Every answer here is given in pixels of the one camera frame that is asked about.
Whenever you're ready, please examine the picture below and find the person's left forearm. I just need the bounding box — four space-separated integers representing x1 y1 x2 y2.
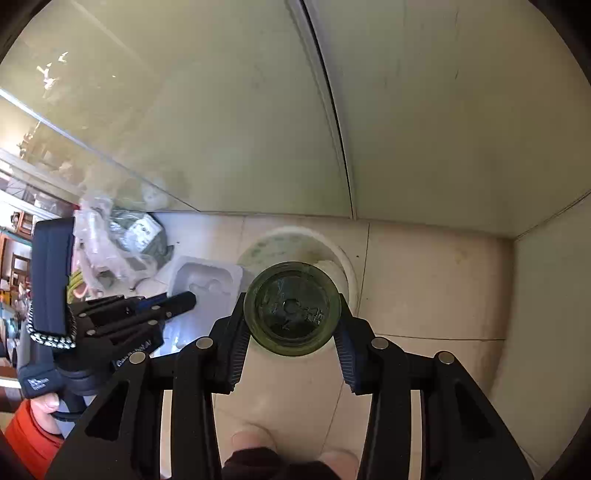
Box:
0 399 65 480

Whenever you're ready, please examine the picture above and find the person's left hand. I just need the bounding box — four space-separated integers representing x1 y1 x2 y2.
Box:
31 391 62 435

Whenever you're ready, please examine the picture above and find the green glass jar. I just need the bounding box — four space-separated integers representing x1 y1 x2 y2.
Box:
243 261 343 358

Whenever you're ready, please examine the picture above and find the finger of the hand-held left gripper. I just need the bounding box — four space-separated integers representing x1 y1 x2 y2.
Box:
87 291 198 339
69 292 165 320

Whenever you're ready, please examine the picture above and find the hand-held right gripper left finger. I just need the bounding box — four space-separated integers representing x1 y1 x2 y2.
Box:
44 293 252 480

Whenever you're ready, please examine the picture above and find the white moulded packaging tray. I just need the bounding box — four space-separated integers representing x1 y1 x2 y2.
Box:
152 255 245 361

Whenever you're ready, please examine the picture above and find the person's dark trouser leg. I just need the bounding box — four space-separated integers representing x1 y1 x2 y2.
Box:
222 448 342 480

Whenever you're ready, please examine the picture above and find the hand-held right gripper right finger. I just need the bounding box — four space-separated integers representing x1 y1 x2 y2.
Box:
335 293 536 480

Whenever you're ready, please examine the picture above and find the green printed packet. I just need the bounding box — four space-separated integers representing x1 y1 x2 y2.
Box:
108 210 167 257

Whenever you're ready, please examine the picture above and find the crumpled clear plastic bag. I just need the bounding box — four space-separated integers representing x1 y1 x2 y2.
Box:
71 196 174 301

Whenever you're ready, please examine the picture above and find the pink slipper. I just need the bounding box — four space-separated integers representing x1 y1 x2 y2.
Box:
318 450 361 480
231 429 278 462

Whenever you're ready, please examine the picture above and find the clear plastic bowl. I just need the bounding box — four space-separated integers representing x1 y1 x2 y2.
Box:
238 225 358 319

